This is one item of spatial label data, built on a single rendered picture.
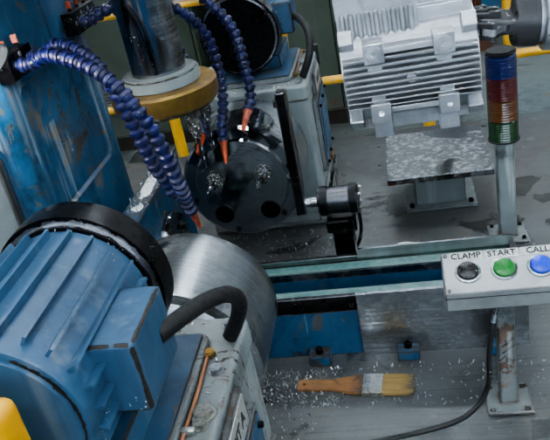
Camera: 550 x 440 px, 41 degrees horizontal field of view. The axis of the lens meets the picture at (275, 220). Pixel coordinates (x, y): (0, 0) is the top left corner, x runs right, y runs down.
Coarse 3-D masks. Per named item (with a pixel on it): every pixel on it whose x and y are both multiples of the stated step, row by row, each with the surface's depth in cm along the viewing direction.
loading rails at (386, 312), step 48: (480, 240) 136; (288, 288) 142; (336, 288) 140; (384, 288) 130; (432, 288) 125; (288, 336) 135; (336, 336) 133; (384, 336) 131; (432, 336) 130; (480, 336) 128; (528, 336) 127
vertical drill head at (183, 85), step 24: (120, 0) 111; (144, 0) 111; (168, 0) 114; (120, 24) 114; (144, 24) 112; (168, 24) 114; (144, 48) 114; (168, 48) 115; (144, 72) 116; (168, 72) 116; (192, 72) 117; (144, 96) 116; (168, 96) 114; (192, 96) 115; (192, 120) 119
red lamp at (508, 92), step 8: (488, 80) 143; (496, 80) 142; (504, 80) 141; (512, 80) 142; (488, 88) 144; (496, 88) 142; (504, 88) 142; (512, 88) 142; (488, 96) 145; (496, 96) 143; (504, 96) 143; (512, 96) 143
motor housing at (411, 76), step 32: (416, 0) 109; (448, 0) 107; (416, 32) 106; (352, 64) 108; (384, 64) 106; (416, 64) 105; (448, 64) 105; (480, 64) 105; (352, 96) 110; (416, 96) 109
